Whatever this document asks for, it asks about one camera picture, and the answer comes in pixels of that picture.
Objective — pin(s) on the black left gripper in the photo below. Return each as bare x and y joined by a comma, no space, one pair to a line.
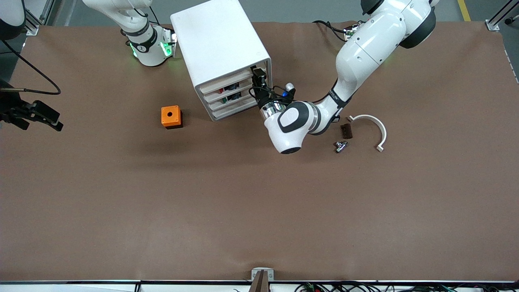
262,97

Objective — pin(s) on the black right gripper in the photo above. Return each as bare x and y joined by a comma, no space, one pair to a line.
12,110

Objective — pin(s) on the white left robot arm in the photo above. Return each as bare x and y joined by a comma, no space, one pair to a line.
365,52

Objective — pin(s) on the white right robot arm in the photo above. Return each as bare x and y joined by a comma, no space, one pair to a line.
146,48

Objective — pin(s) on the red push button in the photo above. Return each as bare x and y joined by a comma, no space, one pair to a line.
232,86

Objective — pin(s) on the green push button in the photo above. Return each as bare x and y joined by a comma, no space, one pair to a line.
234,96

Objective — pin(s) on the white drawer cabinet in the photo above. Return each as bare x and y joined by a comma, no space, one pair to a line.
215,40

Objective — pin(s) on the brown terminal block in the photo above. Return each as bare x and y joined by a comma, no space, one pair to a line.
347,131

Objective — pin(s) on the small metal connector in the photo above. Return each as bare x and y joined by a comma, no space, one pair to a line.
340,147

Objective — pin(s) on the brown table mat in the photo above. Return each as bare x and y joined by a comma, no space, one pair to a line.
259,202

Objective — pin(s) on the aluminium frame profile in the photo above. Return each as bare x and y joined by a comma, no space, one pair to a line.
494,25
31,25

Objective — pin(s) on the orange button enclosure box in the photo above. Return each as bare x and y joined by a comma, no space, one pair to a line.
166,120

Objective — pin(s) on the white curved plastic bracket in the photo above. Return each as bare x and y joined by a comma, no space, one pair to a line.
383,134

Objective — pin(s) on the grey table edge bracket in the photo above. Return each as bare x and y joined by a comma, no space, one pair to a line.
256,273

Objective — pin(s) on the white table edge rail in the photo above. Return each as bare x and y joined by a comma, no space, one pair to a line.
182,287

